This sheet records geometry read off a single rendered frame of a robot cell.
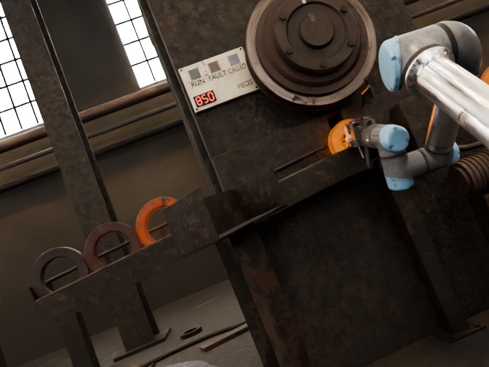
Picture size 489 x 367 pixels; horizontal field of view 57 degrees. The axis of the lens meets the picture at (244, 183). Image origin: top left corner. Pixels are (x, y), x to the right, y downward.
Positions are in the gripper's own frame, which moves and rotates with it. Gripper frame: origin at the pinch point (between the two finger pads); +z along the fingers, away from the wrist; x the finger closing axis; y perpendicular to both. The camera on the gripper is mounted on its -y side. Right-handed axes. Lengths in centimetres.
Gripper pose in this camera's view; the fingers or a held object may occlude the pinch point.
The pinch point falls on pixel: (350, 138)
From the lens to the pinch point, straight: 165.3
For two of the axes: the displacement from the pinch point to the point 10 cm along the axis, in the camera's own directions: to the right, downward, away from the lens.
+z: -1.7, -1.5, 9.7
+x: -9.3, 3.6, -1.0
